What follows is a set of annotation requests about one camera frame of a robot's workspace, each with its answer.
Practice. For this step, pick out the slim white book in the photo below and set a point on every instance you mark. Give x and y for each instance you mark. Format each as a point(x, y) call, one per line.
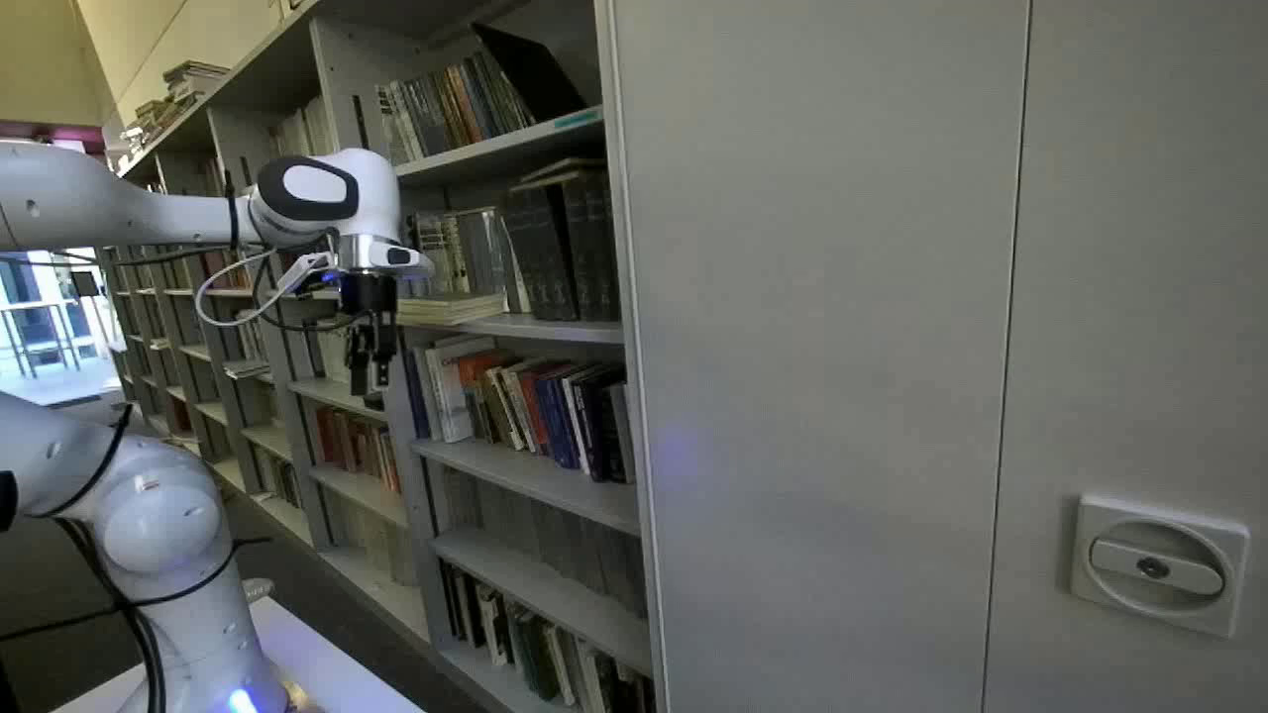
point(580, 421)

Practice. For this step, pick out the black book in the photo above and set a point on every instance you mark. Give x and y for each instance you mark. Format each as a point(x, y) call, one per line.
point(602, 432)

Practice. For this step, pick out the mixed paperbacks row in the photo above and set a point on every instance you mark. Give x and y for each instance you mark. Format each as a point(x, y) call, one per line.
point(528, 655)

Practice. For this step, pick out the grey metal bookshelf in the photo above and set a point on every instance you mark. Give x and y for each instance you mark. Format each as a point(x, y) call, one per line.
point(528, 482)
point(376, 594)

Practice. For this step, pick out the distant bookshelf rows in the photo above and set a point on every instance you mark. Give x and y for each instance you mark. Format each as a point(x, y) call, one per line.
point(173, 342)

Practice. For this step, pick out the white thin journals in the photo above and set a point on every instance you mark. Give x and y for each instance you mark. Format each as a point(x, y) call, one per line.
point(395, 124)

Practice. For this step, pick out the stacked paper boxes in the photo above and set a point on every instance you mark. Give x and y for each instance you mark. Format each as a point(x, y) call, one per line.
point(199, 79)

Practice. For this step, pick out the grey bound volumes row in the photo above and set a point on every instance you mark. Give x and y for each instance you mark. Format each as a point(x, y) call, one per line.
point(580, 559)

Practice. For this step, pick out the orange red book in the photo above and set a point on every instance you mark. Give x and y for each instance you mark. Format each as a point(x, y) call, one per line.
point(535, 409)

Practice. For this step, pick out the white book blue lettering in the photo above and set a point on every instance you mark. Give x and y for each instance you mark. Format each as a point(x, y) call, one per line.
point(448, 398)

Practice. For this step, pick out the dark red book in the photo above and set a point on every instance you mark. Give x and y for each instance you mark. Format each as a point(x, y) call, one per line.
point(478, 398)

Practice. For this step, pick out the dark hardcover book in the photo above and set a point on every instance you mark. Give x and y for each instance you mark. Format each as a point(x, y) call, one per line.
point(582, 250)
point(535, 250)

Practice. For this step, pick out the orange thin journals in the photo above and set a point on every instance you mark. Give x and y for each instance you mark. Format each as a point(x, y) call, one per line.
point(478, 100)

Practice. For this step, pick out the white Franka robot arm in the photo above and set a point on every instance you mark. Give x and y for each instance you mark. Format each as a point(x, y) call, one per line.
point(160, 530)

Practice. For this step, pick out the white table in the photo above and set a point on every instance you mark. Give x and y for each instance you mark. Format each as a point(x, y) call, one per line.
point(339, 668)

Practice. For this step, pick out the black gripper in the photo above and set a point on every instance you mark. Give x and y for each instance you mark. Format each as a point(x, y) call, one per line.
point(371, 299)

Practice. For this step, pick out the blue thin journals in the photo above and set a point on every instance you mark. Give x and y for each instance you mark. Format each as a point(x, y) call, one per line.
point(510, 91)

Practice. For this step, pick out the blue and black journals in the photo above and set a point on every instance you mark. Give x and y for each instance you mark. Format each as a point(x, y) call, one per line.
point(420, 118)

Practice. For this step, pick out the green and brown journals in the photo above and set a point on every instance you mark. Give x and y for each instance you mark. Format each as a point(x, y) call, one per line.
point(453, 104)

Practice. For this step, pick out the cream paper journal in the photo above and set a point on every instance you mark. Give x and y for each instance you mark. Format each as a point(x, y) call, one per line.
point(455, 316)

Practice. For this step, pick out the colourful books row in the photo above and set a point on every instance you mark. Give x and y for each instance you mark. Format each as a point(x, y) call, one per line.
point(358, 450)

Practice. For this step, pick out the pale flat book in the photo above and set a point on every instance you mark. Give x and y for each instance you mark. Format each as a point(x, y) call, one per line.
point(561, 170)

